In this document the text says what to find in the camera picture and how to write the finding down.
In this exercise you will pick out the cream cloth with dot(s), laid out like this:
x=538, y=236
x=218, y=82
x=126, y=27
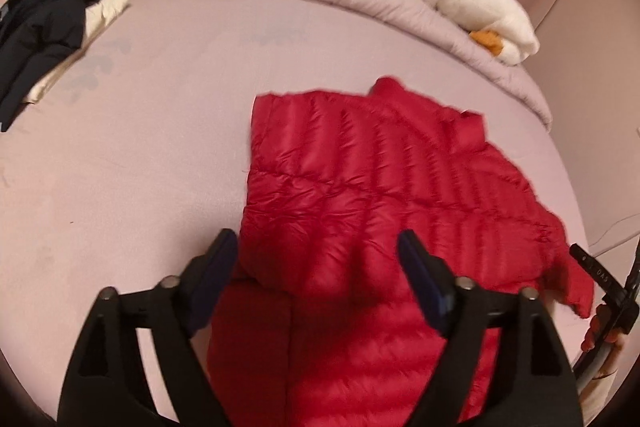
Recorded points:
x=107, y=7

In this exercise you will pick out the bed with pink sheet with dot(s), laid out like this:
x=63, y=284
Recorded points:
x=150, y=147

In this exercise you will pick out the red down jacket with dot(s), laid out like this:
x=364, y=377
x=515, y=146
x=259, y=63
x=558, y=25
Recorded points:
x=360, y=187

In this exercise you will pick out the person's right hand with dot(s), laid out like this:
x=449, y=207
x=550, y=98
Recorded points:
x=592, y=329

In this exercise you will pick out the black garment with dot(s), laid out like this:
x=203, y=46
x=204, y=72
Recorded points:
x=35, y=42

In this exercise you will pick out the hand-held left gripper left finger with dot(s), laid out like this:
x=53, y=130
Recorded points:
x=216, y=267

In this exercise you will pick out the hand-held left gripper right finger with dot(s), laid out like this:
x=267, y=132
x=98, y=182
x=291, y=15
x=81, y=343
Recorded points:
x=419, y=277

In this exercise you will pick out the white goose plush toy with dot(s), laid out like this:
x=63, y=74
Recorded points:
x=475, y=2

